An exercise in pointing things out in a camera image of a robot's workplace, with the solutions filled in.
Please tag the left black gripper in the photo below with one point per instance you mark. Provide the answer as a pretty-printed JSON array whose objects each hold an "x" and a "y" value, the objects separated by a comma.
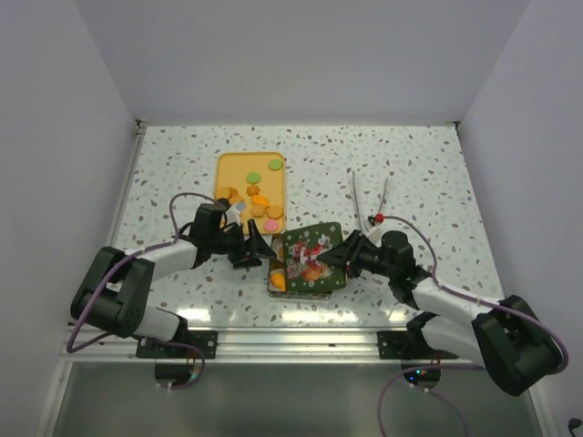
[{"x": 255, "y": 247}]

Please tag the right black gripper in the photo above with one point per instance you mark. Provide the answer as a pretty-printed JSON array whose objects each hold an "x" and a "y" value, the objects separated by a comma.
[{"x": 347, "y": 254}]

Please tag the orange fish cookie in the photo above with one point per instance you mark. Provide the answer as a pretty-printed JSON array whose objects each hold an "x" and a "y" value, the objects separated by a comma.
[
  {"x": 277, "y": 281},
  {"x": 260, "y": 200}
]

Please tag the gold tin lid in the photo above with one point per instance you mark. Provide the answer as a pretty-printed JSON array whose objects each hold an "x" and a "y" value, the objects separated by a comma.
[{"x": 301, "y": 248}]

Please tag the green round cookie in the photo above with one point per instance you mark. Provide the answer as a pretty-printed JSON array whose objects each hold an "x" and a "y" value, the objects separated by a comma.
[
  {"x": 253, "y": 177},
  {"x": 275, "y": 164}
]

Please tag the metal serving tongs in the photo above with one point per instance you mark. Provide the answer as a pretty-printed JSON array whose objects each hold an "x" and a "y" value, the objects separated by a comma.
[{"x": 369, "y": 204}]

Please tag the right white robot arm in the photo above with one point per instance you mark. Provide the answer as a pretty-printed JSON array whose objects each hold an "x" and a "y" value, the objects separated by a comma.
[{"x": 503, "y": 337}]

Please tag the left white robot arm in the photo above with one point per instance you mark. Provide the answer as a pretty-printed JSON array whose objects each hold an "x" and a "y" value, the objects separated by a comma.
[{"x": 113, "y": 296}]

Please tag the white paper cup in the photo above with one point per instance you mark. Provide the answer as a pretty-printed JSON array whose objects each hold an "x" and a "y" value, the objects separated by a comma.
[
  {"x": 277, "y": 247},
  {"x": 277, "y": 284}
]

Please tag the pink round cookie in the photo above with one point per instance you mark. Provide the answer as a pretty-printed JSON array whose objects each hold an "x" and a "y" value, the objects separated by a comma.
[{"x": 271, "y": 225}]

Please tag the tan flower cookie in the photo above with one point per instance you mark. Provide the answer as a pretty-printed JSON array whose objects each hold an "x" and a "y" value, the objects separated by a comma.
[
  {"x": 253, "y": 190},
  {"x": 257, "y": 210}
]

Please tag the round tan biscuit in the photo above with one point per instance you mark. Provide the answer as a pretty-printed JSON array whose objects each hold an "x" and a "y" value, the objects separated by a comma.
[{"x": 274, "y": 211}]

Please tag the square cookie tin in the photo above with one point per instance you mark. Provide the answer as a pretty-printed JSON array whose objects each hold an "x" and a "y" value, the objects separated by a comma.
[{"x": 277, "y": 288}]

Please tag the yellow plastic tray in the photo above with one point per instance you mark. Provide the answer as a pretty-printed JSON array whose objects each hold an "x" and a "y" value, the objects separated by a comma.
[{"x": 231, "y": 171}]

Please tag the aluminium frame rail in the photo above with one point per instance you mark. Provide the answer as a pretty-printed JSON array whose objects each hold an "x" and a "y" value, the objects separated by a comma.
[{"x": 266, "y": 345}]

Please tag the left black mounting bracket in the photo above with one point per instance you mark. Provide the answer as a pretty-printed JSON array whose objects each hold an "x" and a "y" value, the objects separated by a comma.
[{"x": 193, "y": 344}]

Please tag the black mounting bracket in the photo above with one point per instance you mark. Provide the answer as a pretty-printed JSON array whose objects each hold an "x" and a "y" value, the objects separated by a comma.
[
  {"x": 193, "y": 344},
  {"x": 405, "y": 346}
]

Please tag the right black mounting bracket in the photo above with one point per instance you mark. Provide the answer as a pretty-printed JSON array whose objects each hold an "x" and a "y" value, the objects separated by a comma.
[{"x": 405, "y": 346}]

